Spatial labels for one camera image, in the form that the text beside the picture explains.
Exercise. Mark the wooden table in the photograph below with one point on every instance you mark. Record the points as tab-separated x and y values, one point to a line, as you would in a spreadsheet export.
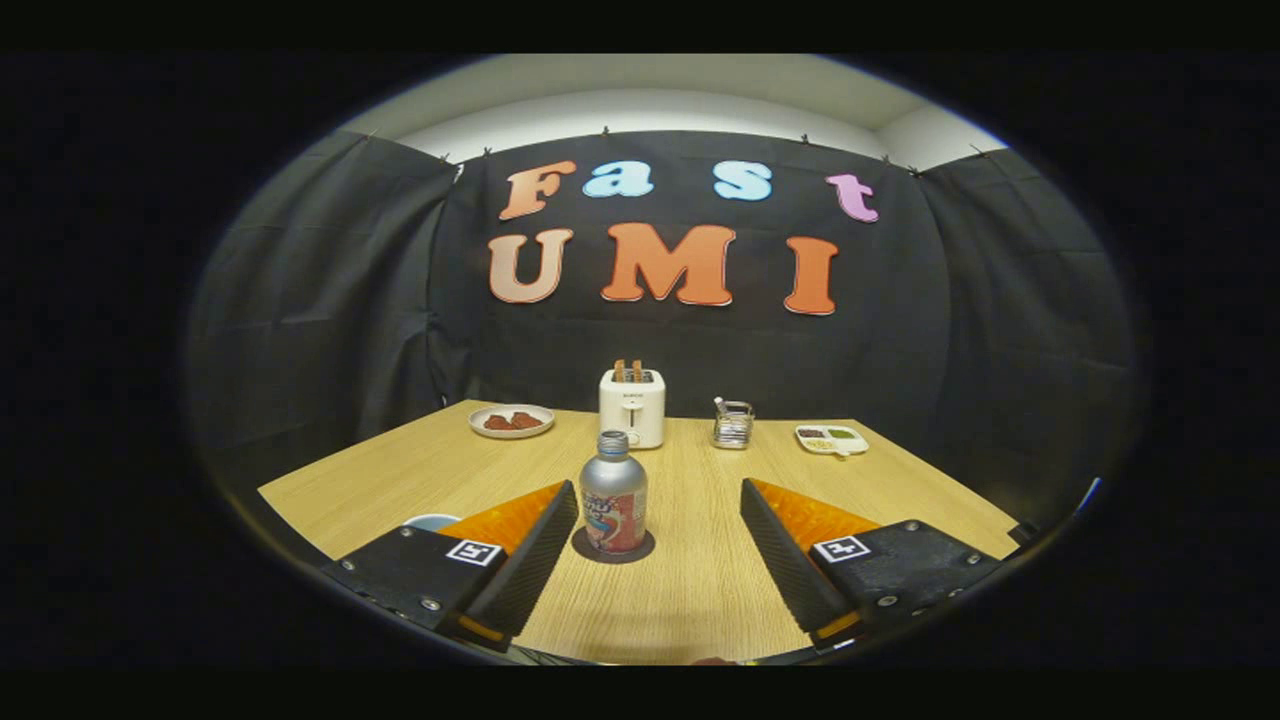
700	560

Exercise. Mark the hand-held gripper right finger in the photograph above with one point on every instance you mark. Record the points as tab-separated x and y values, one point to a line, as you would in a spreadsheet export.
785	560

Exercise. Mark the black backdrop cloth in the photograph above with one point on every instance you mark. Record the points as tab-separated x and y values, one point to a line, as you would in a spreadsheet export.
950	350

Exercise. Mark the red-brown food pieces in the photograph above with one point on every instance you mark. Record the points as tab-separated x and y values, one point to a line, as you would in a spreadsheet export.
513	421

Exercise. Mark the small black device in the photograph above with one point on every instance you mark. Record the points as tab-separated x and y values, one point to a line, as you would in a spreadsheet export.
1022	532

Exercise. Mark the silver juice bottle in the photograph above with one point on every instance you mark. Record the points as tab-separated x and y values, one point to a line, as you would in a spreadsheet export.
612	490

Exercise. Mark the white toaster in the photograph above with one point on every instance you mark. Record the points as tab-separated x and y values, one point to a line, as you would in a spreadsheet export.
632	415

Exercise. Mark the white divided snack tray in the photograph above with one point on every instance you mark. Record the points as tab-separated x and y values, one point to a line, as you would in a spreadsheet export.
832	441

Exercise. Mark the white cup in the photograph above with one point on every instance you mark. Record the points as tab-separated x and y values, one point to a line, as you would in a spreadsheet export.
430	522

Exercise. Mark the dark brown round coaster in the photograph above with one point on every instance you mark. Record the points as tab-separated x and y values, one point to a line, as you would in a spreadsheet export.
582	548

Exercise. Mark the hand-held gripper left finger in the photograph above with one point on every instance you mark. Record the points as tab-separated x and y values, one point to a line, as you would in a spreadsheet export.
530	570

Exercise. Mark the white round plate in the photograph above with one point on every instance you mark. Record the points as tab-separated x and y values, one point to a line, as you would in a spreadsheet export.
512	434

